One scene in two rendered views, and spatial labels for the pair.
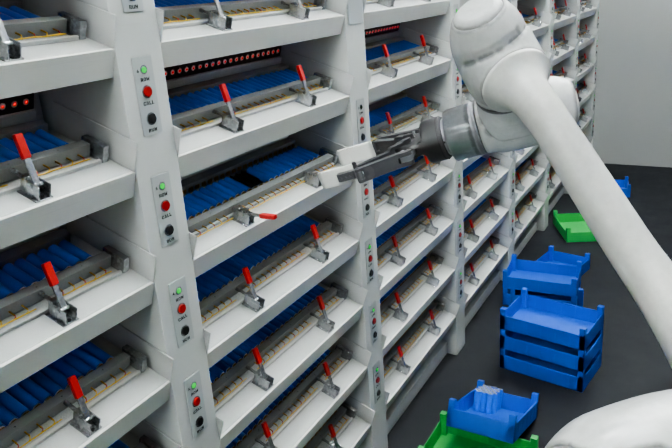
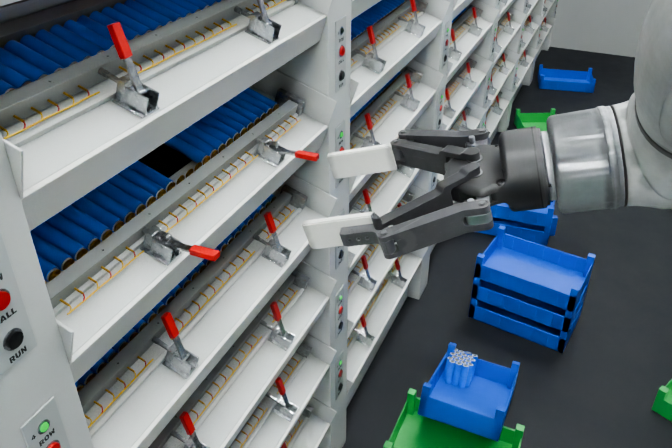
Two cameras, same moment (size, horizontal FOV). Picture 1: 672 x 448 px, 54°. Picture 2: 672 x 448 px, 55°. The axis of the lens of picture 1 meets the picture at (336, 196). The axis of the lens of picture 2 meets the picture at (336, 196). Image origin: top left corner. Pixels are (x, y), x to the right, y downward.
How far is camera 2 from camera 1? 0.60 m
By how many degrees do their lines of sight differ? 15
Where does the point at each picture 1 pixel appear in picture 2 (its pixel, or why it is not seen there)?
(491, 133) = (655, 187)
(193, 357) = not seen: outside the picture
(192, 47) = not seen: outside the picture
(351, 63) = not seen: outside the picture
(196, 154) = (64, 180)
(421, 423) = (383, 396)
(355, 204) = (326, 171)
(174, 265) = (31, 390)
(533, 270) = not seen: hidden behind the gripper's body
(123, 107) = not seen: outside the picture
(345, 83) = not seen: outside the picture
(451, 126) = (572, 162)
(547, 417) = (526, 387)
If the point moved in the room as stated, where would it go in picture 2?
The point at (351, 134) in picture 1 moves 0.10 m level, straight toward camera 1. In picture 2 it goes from (326, 74) to (331, 97)
